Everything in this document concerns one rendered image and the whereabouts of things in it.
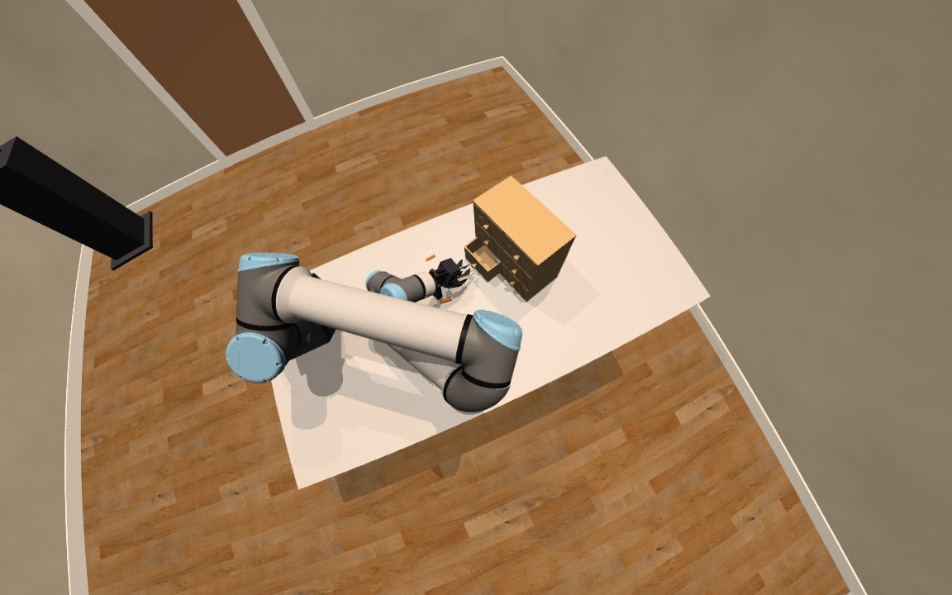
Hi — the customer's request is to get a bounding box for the dark brown wooden drawer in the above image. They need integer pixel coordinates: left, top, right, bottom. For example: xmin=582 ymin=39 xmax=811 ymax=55
xmin=474 ymin=204 xmax=503 ymax=246
xmin=476 ymin=222 xmax=502 ymax=260
xmin=502 ymin=264 xmax=528 ymax=300
xmin=502 ymin=250 xmax=532 ymax=290
xmin=464 ymin=237 xmax=501 ymax=281
xmin=503 ymin=234 xmax=536 ymax=277

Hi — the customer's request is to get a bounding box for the wooden chest of drawers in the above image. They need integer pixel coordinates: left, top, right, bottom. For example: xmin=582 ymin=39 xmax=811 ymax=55
xmin=473 ymin=176 xmax=576 ymax=302

